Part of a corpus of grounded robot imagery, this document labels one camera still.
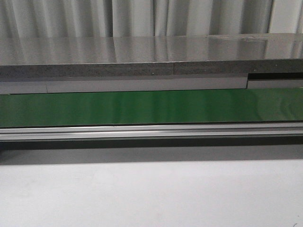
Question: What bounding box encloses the grey stone countertop slab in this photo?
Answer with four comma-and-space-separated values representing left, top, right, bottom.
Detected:
0, 34, 303, 80

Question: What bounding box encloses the green conveyor belt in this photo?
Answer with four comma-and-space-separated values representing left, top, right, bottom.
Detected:
0, 88, 303, 128

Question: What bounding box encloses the white pleated curtain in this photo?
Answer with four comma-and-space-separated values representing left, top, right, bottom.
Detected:
0, 0, 303, 38

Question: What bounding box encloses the aluminium conveyor side rail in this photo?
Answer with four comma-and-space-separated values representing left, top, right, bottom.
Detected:
0, 122, 303, 141

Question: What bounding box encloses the grey panel under countertop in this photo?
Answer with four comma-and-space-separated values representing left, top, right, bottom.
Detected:
0, 72, 303, 95

